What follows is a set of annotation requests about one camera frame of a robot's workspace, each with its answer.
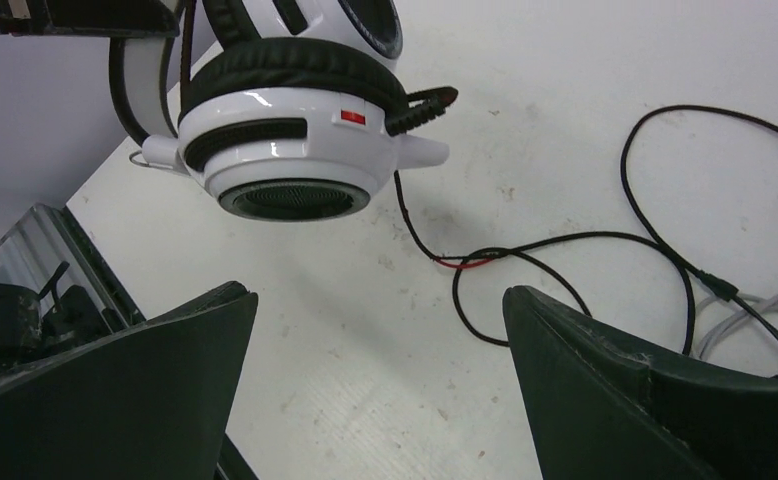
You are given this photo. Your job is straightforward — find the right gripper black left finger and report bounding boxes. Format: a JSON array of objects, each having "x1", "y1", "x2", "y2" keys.
[{"x1": 0, "y1": 282, "x2": 259, "y2": 479}]

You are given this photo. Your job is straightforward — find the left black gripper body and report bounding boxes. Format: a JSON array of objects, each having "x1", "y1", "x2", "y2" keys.
[{"x1": 0, "y1": 0, "x2": 181, "y2": 38}]

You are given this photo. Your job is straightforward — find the black and white headphones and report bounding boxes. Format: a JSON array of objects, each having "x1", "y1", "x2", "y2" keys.
[{"x1": 109, "y1": 1, "x2": 458, "y2": 222}]

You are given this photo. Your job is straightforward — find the aluminium rail frame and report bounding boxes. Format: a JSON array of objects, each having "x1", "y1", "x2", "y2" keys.
[{"x1": 0, "y1": 204, "x2": 145, "y2": 331}]

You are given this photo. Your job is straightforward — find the grey white over-ear headphones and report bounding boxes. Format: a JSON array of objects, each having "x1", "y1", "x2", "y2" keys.
[{"x1": 690, "y1": 293, "x2": 778, "y2": 360}]

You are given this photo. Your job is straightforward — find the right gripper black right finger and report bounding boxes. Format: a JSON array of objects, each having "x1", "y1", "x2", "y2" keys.
[{"x1": 502, "y1": 286, "x2": 778, "y2": 479}]

